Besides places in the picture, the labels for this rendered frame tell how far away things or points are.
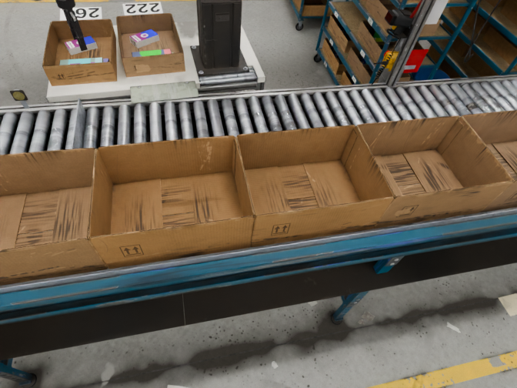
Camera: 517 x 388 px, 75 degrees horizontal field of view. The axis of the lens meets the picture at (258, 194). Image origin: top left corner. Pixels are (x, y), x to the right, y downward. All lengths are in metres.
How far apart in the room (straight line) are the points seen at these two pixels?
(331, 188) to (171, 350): 1.11
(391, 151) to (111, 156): 0.95
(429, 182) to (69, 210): 1.17
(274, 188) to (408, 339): 1.22
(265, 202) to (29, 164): 0.67
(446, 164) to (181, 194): 0.96
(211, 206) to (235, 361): 0.94
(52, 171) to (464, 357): 1.99
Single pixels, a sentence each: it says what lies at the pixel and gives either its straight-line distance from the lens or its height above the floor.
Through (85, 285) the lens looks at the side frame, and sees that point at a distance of 0.98.
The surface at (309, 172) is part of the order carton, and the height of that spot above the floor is 0.89.
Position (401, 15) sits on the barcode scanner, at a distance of 1.78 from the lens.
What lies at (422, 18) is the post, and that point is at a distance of 1.79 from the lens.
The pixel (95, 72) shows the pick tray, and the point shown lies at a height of 0.80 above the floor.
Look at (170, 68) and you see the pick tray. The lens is 1.78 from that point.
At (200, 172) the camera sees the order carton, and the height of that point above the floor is 0.90.
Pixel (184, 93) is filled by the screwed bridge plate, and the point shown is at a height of 0.75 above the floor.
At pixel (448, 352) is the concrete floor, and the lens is 2.11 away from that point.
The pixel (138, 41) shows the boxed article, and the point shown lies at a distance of 1.97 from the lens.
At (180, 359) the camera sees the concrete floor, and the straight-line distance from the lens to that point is 1.80.
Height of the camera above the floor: 1.76
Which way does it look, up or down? 53 degrees down
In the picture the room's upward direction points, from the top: 8 degrees clockwise
